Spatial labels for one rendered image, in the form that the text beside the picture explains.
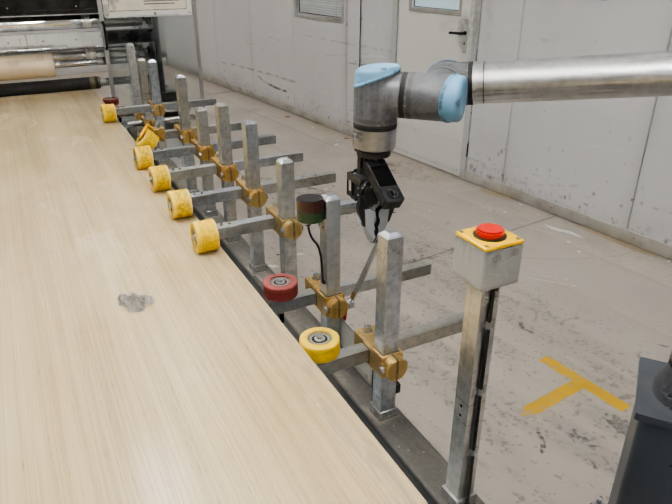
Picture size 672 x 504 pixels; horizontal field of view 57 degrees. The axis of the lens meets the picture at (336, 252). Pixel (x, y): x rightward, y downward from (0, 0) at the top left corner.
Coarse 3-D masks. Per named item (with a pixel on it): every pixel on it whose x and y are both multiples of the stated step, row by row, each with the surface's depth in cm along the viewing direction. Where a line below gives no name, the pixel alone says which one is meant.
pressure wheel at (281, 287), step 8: (264, 280) 142; (272, 280) 142; (280, 280) 141; (288, 280) 142; (296, 280) 142; (264, 288) 140; (272, 288) 138; (280, 288) 138; (288, 288) 138; (296, 288) 141; (264, 296) 141; (272, 296) 139; (280, 296) 139; (288, 296) 139; (280, 320) 145
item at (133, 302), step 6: (120, 294) 134; (126, 294) 135; (132, 294) 133; (144, 294) 134; (120, 300) 133; (126, 300) 134; (132, 300) 132; (138, 300) 133; (144, 300) 133; (150, 300) 133; (126, 306) 132; (132, 306) 131; (138, 306) 131; (144, 306) 132; (132, 312) 130
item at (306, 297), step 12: (408, 264) 159; (420, 264) 159; (372, 276) 153; (408, 276) 157; (420, 276) 159; (348, 288) 150; (360, 288) 151; (372, 288) 153; (300, 300) 144; (312, 300) 146; (276, 312) 142
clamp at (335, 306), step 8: (312, 280) 149; (312, 288) 147; (320, 288) 146; (320, 296) 144; (328, 296) 142; (336, 296) 142; (320, 304) 145; (328, 304) 141; (336, 304) 141; (344, 304) 142; (328, 312) 141; (336, 312) 142; (344, 312) 143
